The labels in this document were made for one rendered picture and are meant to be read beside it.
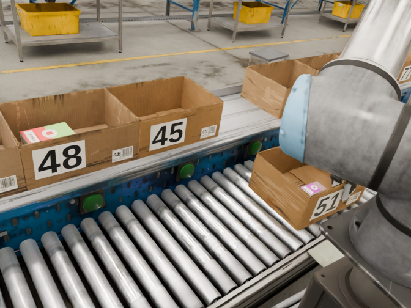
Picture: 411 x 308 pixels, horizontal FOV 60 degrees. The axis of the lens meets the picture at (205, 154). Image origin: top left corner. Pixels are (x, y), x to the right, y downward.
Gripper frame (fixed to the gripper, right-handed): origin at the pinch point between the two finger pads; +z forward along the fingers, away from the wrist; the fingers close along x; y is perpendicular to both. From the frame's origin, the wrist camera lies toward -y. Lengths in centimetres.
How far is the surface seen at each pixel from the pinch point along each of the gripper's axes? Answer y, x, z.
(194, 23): 278, 469, 23
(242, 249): -43.5, 6.5, 8.7
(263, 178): -18.5, 22.6, -2.6
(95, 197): -79, 43, -4
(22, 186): -99, 50, -12
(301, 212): -19.7, 2.1, 0.6
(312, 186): 1.7, 12.8, 2.8
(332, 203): -3.6, 0.0, 1.4
